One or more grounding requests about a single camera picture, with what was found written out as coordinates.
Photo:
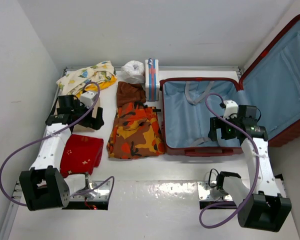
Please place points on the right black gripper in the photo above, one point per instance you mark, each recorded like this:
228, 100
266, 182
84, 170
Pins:
216, 122

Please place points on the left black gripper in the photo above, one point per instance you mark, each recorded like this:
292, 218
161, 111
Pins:
92, 122

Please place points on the red patterned towel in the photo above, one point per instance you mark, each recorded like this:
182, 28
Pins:
81, 155

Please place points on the orange camouflage garment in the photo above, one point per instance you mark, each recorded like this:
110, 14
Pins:
136, 133

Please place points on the white drawstring bag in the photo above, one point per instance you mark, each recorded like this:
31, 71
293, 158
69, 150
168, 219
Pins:
133, 72

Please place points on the white blue toiletry case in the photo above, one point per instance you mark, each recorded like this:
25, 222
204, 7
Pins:
152, 79

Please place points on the red suitcase blue lining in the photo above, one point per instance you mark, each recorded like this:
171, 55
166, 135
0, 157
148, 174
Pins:
271, 83

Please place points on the beige shirt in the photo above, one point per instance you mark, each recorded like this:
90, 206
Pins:
57, 114

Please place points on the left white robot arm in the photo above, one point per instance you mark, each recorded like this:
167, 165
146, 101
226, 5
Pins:
42, 185

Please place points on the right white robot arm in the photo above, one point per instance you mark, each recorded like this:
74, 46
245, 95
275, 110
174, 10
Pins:
260, 206

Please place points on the brown folded cloth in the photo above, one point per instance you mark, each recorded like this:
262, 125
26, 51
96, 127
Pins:
129, 93

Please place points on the yellow white patterned cloth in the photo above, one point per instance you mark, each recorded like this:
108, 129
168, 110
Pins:
73, 83

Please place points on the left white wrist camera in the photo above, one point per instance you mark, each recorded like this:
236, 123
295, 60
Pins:
88, 98

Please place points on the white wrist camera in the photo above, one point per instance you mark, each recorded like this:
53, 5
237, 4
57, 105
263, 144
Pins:
230, 109
88, 98

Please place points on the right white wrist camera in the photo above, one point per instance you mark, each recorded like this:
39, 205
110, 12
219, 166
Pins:
230, 109

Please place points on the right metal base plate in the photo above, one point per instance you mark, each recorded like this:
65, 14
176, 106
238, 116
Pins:
207, 194

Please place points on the metal base plate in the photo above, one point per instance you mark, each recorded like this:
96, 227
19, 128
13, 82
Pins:
207, 194
100, 194

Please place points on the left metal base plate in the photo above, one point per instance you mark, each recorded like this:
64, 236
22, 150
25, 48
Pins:
100, 194

